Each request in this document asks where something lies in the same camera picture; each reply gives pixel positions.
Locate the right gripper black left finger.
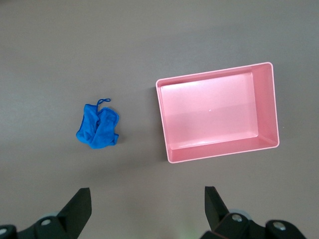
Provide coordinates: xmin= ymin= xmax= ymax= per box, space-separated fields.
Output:
xmin=0 ymin=187 xmax=92 ymax=239

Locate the pink plastic box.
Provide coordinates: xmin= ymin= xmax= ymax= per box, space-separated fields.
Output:
xmin=155 ymin=61 xmax=280 ymax=164

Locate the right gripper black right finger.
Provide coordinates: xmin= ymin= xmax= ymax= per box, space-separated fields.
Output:
xmin=203 ymin=186 xmax=307 ymax=239

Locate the blue cloth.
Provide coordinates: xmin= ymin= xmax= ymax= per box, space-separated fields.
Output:
xmin=75 ymin=98 xmax=120 ymax=150

